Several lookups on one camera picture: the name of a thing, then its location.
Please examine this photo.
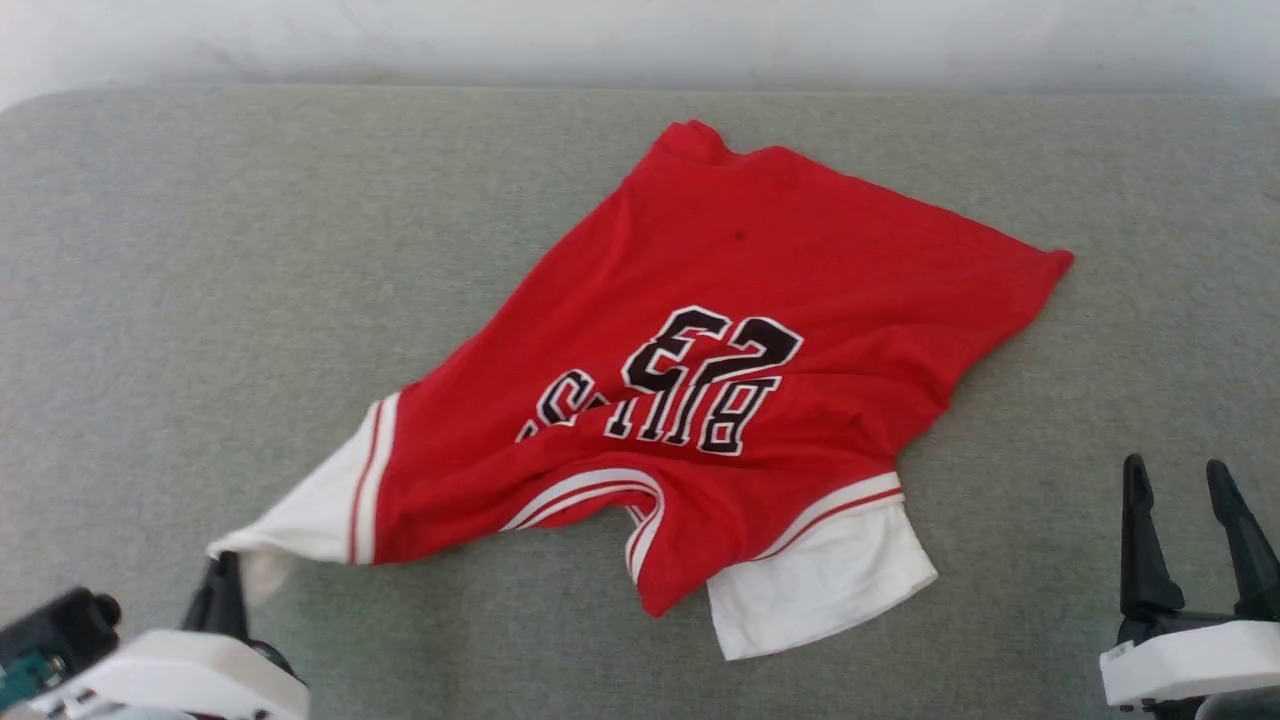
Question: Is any grey fabric sofa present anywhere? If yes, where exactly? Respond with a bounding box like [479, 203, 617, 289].
[0, 85, 1280, 720]

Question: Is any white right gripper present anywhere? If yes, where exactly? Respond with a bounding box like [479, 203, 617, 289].
[1099, 454, 1280, 720]

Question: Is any red and white basketball jersey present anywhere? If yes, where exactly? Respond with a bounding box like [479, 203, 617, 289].
[206, 119, 1076, 662]

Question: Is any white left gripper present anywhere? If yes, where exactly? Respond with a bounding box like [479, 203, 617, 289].
[28, 551, 312, 720]

